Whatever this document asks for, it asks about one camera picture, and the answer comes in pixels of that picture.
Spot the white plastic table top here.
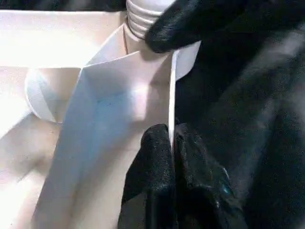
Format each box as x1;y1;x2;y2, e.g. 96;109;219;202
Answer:
0;9;203;229

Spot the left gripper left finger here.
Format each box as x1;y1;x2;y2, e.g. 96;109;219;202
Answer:
117;123;177;229

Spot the white plastic table leg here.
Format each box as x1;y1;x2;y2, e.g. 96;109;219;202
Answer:
125;0;177;40

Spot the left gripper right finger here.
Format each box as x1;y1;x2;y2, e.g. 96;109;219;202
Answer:
173;122;250;229

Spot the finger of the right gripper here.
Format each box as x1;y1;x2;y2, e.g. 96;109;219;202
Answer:
144;0;239;54

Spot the black mat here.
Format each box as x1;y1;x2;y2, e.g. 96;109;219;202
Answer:
173;0;305;229

